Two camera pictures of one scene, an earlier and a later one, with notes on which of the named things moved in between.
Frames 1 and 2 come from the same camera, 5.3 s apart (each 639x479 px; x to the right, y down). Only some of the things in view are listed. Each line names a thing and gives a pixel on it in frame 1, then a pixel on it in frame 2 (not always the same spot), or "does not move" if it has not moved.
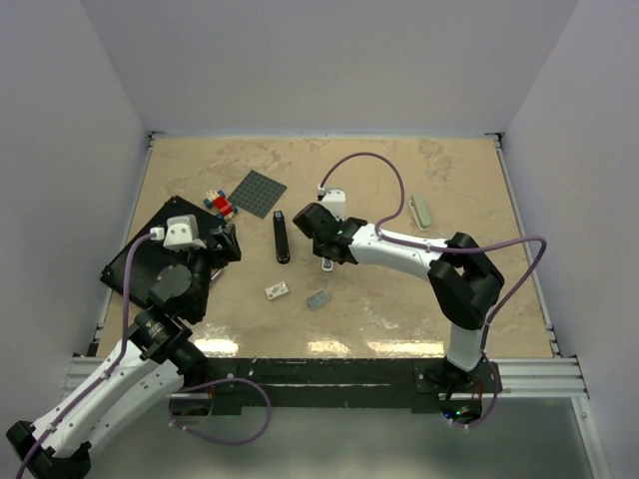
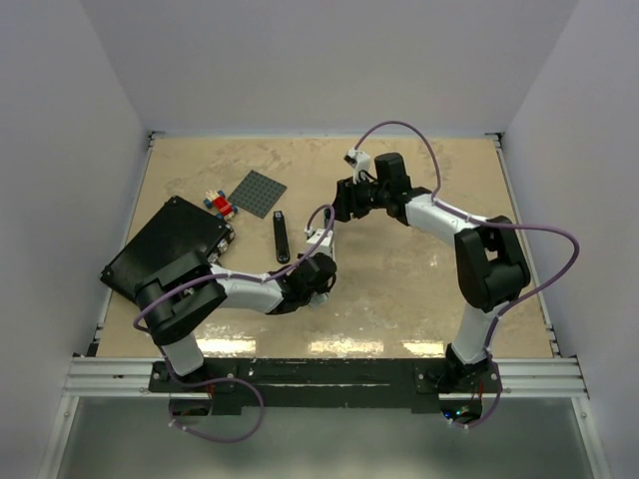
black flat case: x=153 y=255 does not move
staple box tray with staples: x=318 y=298 does not move
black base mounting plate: x=415 y=383 does not move
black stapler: x=281 y=239 does not move
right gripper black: x=317 y=248 to x=346 y=202
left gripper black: x=230 y=250 to x=324 y=287
